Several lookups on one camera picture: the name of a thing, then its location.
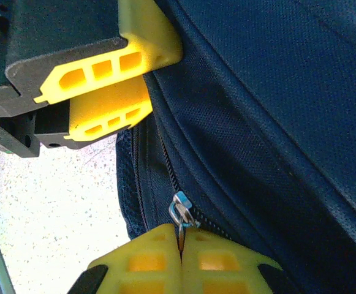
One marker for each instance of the silver zipper pull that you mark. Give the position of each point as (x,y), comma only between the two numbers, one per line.
(180,208)

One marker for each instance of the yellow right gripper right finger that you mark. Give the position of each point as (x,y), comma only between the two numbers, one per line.
(220,263)

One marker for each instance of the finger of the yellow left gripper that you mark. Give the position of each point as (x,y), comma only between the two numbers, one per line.
(110,104)
(147,39)

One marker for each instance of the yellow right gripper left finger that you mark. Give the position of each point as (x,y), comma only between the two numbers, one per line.
(147,263)

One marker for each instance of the navy blue backpack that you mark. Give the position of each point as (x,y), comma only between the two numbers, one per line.
(257,122)

